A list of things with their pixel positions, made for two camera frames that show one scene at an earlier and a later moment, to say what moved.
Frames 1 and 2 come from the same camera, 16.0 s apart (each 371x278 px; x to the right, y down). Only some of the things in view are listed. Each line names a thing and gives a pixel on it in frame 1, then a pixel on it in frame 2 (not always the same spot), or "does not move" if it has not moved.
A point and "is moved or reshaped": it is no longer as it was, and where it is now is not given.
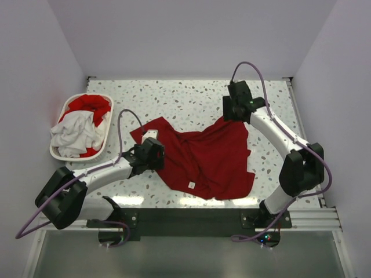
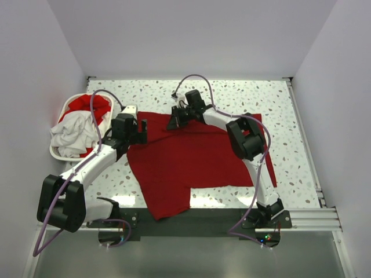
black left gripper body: [156, 163] to [133, 135]
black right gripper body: [229, 112] to [182, 115]
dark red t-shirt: [210, 163] is moved or reshaped
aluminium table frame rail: [323, 218] does not move
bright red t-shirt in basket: [96, 103] does not move
